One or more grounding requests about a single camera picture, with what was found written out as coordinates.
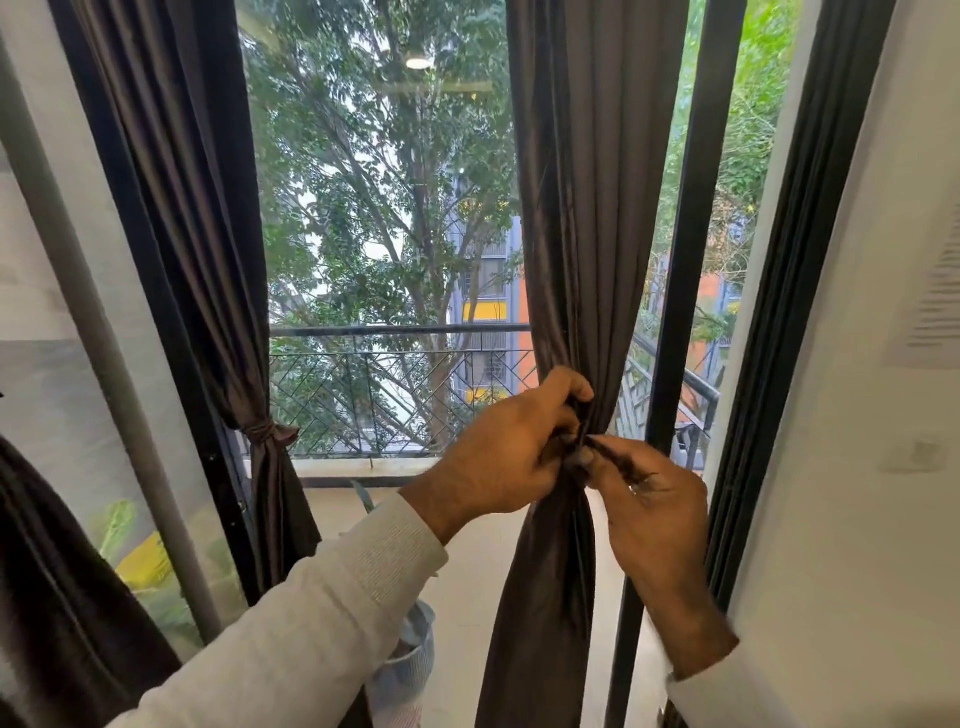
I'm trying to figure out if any person's left hand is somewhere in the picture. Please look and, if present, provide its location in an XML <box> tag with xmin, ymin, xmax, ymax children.
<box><xmin>399</xmin><ymin>365</ymin><xmax>595</xmax><ymax>547</ymax></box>

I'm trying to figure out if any person's right hand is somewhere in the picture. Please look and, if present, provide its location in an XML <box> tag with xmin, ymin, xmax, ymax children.
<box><xmin>566</xmin><ymin>434</ymin><xmax>740</xmax><ymax>680</ymax></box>

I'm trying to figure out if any curtain tie with white tag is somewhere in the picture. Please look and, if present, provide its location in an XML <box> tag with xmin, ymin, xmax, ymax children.
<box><xmin>241</xmin><ymin>419</ymin><xmax>301</xmax><ymax>449</ymax></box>

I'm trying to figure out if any dark brown curtain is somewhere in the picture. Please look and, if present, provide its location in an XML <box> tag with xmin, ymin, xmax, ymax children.
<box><xmin>71</xmin><ymin>0</ymin><xmax>324</xmax><ymax>601</ymax></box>
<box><xmin>0</xmin><ymin>434</ymin><xmax>184</xmax><ymax>728</ymax></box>
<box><xmin>474</xmin><ymin>0</ymin><xmax>691</xmax><ymax>728</ymax></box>

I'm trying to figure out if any person's right forearm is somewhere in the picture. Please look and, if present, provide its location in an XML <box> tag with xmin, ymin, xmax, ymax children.
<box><xmin>665</xmin><ymin>644</ymin><xmax>804</xmax><ymax>728</ymax></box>

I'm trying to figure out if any person's left forearm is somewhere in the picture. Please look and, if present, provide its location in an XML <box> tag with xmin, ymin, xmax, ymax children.
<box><xmin>108</xmin><ymin>492</ymin><xmax>450</xmax><ymax>728</ymax></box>

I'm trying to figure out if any orange brick building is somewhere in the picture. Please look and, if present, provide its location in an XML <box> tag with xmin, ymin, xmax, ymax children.
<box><xmin>449</xmin><ymin>217</ymin><xmax>744</xmax><ymax>406</ymax></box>

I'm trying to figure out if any black metal balcony railing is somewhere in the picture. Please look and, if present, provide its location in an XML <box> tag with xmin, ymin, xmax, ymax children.
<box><xmin>247</xmin><ymin>323</ymin><xmax>721</xmax><ymax>474</ymax></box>

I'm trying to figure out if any rubber plant in grey pot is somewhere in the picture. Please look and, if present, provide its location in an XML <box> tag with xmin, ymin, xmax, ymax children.
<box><xmin>367</xmin><ymin>479</ymin><xmax>438</xmax><ymax>728</ymax></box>

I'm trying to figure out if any white text paper sheet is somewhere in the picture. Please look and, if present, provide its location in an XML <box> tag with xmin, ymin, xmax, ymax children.
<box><xmin>884</xmin><ymin>217</ymin><xmax>960</xmax><ymax>370</ymax></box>

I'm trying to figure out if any yellow cardboard box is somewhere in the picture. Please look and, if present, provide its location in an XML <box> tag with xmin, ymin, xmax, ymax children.
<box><xmin>116</xmin><ymin>532</ymin><xmax>178</xmax><ymax>594</ymax></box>

